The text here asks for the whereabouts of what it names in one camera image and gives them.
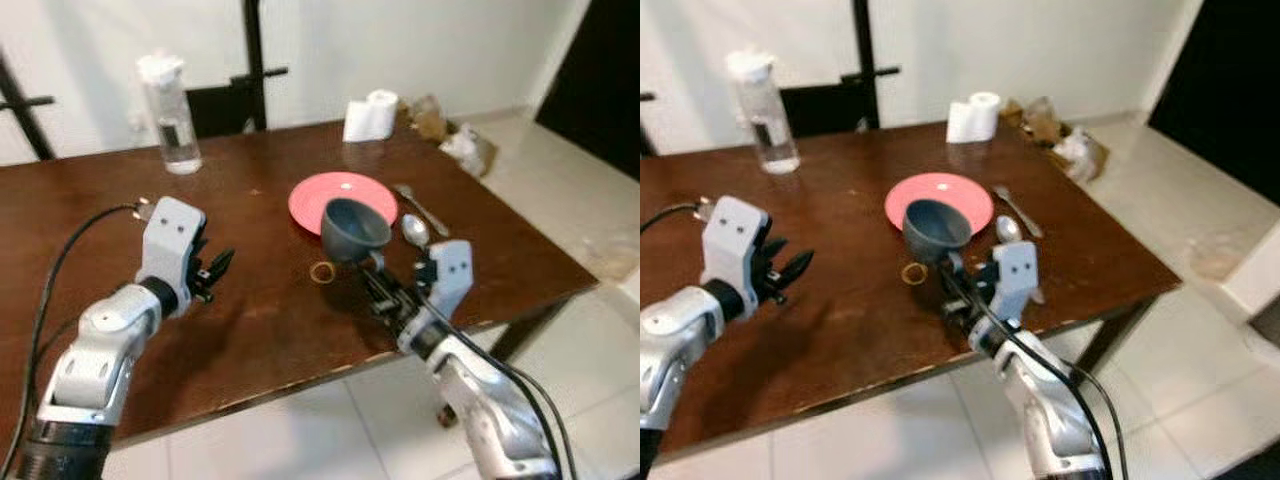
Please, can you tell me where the dark grey cup with handle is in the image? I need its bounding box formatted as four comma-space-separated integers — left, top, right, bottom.
320, 197, 393, 265
903, 198, 973, 266

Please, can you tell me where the brown wooden table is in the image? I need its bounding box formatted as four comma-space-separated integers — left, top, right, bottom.
0, 118, 601, 451
640, 120, 1183, 463

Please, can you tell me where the pink round plate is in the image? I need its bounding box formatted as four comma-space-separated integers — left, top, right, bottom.
288, 171, 399, 238
884, 172, 995, 237

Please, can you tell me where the clear crumpled plastic bag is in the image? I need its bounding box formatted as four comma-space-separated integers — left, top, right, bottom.
1050, 125, 1109, 184
440, 123, 496, 178

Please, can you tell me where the clear water bottle white cap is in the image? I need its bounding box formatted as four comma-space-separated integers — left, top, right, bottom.
725, 48, 801, 176
136, 53, 204, 176

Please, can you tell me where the white paper roll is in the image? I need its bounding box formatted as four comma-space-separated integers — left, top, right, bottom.
342, 89, 400, 143
945, 92, 1003, 144

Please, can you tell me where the black metal stand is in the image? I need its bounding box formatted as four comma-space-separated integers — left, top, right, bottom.
780, 0, 901, 139
0, 50, 57, 162
185, 0, 290, 139

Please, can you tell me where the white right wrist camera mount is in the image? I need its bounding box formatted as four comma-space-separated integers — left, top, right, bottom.
425, 240, 474, 322
990, 240, 1039, 322

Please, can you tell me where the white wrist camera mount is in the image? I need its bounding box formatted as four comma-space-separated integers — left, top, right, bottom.
135, 196, 208, 292
990, 240, 1039, 322
700, 195, 771, 297
425, 240, 474, 322

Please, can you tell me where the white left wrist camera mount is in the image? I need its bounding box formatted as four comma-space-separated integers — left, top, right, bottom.
135, 196, 208, 292
700, 195, 771, 297

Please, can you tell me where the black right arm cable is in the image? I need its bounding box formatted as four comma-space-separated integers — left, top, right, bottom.
940, 265, 1131, 480
370, 265, 581, 480

